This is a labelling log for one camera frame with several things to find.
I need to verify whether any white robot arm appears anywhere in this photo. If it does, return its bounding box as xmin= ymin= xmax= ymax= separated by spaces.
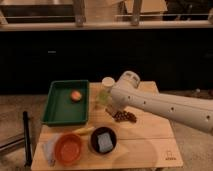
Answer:
xmin=110 ymin=71 xmax=213 ymax=135

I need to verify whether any green plastic tray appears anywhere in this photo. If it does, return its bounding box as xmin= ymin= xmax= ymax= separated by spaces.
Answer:
xmin=42 ymin=80 xmax=89 ymax=126

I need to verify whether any pile of brown nuts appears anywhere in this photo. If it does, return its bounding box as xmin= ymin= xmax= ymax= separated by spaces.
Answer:
xmin=113 ymin=111 xmax=137 ymax=123

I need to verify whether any yellow banana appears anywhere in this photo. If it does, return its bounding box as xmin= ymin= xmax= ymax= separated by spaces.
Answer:
xmin=73 ymin=126 xmax=95 ymax=135

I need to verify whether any black bowl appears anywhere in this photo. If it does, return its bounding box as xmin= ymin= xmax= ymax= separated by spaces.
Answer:
xmin=90 ymin=127 xmax=117 ymax=155

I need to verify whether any blue grey sponge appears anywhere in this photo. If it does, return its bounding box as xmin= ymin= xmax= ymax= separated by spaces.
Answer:
xmin=98 ymin=133 xmax=113 ymax=153

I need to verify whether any orange bowl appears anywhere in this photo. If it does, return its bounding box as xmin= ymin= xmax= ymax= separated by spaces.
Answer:
xmin=53 ymin=133 xmax=83 ymax=166

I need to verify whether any black pole stand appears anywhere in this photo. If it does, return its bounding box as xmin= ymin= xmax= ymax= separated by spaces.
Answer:
xmin=23 ymin=111 xmax=32 ymax=167

